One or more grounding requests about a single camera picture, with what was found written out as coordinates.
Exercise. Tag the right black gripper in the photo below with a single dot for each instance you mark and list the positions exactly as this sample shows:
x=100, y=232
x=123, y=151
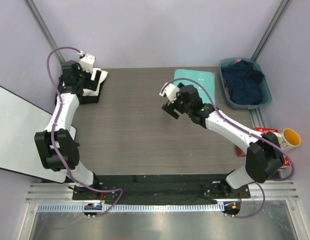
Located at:
x=170, y=107

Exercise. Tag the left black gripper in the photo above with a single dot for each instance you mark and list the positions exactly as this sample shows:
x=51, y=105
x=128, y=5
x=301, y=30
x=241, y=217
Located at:
x=81, y=70

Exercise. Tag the white printed t shirt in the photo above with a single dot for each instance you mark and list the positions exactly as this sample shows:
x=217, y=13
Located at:
x=71, y=79

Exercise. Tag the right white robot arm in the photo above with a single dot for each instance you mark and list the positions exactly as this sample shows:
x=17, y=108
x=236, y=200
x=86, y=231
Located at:
x=263, y=153

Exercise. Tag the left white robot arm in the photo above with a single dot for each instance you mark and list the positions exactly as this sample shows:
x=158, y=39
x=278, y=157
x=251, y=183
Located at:
x=56, y=147

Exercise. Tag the red book stack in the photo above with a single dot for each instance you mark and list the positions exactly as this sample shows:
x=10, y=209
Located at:
x=264, y=131

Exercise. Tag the folded black t shirt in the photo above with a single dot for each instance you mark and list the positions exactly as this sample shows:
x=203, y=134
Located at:
x=88, y=91

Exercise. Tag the teal folding board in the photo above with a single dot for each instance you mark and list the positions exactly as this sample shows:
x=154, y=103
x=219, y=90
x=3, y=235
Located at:
x=204, y=78

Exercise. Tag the teal plastic basket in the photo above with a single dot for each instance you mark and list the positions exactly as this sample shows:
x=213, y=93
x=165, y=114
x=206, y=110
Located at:
x=267, y=97

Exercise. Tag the dark blue clothes pile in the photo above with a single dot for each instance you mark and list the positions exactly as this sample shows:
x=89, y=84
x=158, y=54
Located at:
x=242, y=83

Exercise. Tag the white board panel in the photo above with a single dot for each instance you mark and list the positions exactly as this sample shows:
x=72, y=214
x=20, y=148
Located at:
x=19, y=121

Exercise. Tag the white yellow floral mug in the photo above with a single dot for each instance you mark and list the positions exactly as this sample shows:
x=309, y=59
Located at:
x=288, y=139

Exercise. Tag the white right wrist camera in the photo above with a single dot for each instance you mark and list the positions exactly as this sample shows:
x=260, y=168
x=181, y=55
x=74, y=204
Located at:
x=170, y=92

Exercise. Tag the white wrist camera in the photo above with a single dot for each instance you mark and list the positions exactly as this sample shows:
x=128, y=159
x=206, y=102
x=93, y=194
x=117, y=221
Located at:
x=170, y=92
x=86, y=61

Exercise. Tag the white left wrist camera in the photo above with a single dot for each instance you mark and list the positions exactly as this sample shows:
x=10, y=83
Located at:
x=86, y=61

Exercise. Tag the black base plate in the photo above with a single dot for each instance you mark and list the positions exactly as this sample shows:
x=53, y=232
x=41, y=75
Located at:
x=165, y=189

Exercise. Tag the aluminium rail frame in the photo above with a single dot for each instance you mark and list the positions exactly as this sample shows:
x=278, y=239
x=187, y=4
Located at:
x=163, y=166

